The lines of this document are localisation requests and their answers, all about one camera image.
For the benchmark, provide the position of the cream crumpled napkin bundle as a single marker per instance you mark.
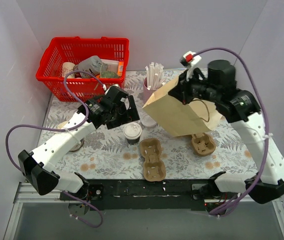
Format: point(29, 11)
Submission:
point(75, 144)

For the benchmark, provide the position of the single brown cup carrier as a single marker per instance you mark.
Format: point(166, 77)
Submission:
point(153, 167)

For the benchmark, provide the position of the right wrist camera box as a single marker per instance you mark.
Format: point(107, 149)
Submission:
point(189, 60)

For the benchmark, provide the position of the pink straw holder cup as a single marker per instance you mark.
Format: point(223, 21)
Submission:
point(147, 92)

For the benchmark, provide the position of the red plastic shopping basket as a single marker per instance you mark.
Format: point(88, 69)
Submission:
point(75, 50)

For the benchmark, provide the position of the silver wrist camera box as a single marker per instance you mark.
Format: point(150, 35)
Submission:
point(106, 89)

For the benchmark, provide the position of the white printed cup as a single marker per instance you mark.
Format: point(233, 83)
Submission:
point(67, 67)

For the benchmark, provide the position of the grey crumpled snack bag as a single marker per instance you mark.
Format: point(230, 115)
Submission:
point(92, 65)

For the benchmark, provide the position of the cream paper bag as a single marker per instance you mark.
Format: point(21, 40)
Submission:
point(178, 119)

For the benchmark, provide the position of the white plastic cup lids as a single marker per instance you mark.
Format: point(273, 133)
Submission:
point(147, 121)

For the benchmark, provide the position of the black single paper cup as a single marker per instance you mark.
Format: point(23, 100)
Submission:
point(133, 141)

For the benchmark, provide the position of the white plastic cup lid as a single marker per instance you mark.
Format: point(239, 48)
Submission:
point(132, 131)

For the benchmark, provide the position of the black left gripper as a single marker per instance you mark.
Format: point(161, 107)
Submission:
point(123, 114)

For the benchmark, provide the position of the white wrapped straws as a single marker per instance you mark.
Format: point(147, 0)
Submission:
point(154, 76)

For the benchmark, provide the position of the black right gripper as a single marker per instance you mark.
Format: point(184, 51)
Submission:
point(181, 88)

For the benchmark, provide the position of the orange and white package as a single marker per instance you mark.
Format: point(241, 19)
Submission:
point(114, 66)

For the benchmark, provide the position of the floral patterned table mat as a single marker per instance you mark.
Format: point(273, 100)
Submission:
point(106, 154)

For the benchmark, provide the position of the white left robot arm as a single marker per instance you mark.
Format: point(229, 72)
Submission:
point(38, 166)

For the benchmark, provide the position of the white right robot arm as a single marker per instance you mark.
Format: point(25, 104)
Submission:
point(244, 114)

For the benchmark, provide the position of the brown cardboard cup carrier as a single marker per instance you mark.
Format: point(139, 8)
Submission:
point(203, 144)

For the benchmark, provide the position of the green round item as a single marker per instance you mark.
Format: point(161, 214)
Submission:
point(109, 75)

